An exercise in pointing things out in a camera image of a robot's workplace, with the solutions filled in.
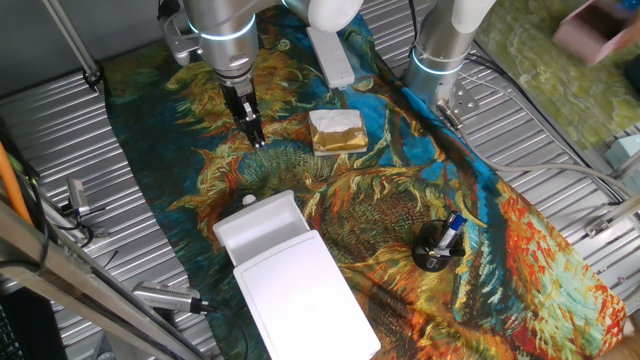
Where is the gray robot cable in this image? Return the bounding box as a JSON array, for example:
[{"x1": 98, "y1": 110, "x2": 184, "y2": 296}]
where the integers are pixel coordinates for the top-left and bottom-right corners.
[{"x1": 437, "y1": 99, "x2": 634, "y2": 197}]

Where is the white power strip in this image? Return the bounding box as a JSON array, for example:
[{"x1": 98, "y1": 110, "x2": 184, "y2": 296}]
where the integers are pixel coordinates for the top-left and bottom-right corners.
[{"x1": 305, "y1": 25, "x2": 356, "y2": 91}]

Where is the aluminium frame bar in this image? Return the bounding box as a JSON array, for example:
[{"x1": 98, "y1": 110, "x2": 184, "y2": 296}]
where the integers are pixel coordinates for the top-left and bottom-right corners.
[{"x1": 0, "y1": 199, "x2": 204, "y2": 360}]

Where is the black pen holder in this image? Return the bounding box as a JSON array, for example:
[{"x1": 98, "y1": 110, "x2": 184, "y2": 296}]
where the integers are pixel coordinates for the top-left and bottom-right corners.
[{"x1": 412, "y1": 219, "x2": 466, "y2": 274}]

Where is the silver camera with black cable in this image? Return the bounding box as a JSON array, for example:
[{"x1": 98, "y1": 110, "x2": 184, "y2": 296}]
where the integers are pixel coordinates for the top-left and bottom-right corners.
[{"x1": 131, "y1": 280, "x2": 250, "y2": 360}]

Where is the sunflower painting tablecloth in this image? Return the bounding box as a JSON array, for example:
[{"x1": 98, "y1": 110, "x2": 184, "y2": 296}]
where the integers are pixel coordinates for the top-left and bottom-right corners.
[{"x1": 102, "y1": 7, "x2": 629, "y2": 360}]

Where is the orange cable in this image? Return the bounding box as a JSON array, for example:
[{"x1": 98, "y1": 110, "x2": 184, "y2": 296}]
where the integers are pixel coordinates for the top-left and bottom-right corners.
[{"x1": 0, "y1": 142, "x2": 32, "y2": 225}]

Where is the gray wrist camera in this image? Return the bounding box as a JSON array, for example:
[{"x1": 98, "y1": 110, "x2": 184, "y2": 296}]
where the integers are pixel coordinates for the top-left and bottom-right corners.
[{"x1": 159, "y1": 13, "x2": 202, "y2": 67}]

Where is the silver camera on mount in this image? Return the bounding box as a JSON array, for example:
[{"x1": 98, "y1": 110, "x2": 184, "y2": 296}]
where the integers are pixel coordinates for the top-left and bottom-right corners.
[{"x1": 59, "y1": 177, "x2": 109, "y2": 239}]

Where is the light blue box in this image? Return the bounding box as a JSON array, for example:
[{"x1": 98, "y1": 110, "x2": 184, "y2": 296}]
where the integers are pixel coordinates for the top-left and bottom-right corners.
[{"x1": 603, "y1": 134, "x2": 640, "y2": 194}]

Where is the gold and white tissue box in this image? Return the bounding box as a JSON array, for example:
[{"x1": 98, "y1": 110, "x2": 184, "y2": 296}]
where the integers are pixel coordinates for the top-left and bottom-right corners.
[{"x1": 308, "y1": 108, "x2": 370, "y2": 157}]

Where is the blue capped marker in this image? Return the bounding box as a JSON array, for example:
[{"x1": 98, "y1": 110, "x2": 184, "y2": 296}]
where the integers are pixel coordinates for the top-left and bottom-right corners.
[{"x1": 438, "y1": 213, "x2": 469, "y2": 252}]

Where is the gray tripod pole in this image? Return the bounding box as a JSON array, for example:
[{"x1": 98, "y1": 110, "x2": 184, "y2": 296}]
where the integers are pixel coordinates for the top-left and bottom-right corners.
[{"x1": 42, "y1": 0, "x2": 105, "y2": 94}]

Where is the black cable bundle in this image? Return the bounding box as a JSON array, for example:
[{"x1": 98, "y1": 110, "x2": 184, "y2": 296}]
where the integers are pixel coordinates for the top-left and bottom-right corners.
[{"x1": 467, "y1": 52, "x2": 624, "y2": 205}]

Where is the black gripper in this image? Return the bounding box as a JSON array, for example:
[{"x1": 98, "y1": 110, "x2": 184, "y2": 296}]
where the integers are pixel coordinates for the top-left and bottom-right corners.
[{"x1": 219, "y1": 78, "x2": 267, "y2": 150}]

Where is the green patterned cloth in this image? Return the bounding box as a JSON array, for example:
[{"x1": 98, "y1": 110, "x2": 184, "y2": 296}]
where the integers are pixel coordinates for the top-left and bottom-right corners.
[{"x1": 474, "y1": 0, "x2": 640, "y2": 151}]

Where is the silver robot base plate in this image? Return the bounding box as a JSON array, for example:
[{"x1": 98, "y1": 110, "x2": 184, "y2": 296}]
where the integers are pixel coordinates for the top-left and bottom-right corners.
[{"x1": 448, "y1": 81, "x2": 481, "y2": 120}]

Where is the pink box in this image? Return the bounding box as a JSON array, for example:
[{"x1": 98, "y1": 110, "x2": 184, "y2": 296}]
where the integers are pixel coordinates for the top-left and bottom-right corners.
[{"x1": 552, "y1": 0, "x2": 640, "y2": 67}]

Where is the white plastic drawer with knob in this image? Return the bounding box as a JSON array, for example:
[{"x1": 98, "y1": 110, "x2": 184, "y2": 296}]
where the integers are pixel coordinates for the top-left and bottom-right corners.
[{"x1": 212, "y1": 189, "x2": 312, "y2": 269}]

